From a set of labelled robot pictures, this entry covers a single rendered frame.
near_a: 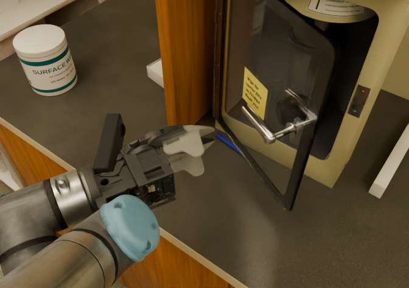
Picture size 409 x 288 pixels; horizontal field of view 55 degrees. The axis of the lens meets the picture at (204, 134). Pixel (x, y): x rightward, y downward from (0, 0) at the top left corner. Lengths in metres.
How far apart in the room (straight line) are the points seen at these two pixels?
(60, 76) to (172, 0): 0.48
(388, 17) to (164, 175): 0.40
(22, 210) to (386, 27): 0.58
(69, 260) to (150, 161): 0.23
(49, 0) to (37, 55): 0.60
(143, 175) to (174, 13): 0.34
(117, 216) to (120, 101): 0.70
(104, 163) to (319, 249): 0.47
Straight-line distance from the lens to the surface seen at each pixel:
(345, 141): 0.82
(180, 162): 0.64
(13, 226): 0.57
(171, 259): 1.06
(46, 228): 0.57
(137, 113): 1.06
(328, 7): 0.71
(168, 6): 0.75
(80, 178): 0.57
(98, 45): 1.33
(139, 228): 0.45
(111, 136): 0.62
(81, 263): 0.40
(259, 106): 0.74
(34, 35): 1.15
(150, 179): 0.56
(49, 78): 1.14
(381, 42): 0.68
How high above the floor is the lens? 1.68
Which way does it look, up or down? 48 degrees down
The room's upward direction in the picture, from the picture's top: straight up
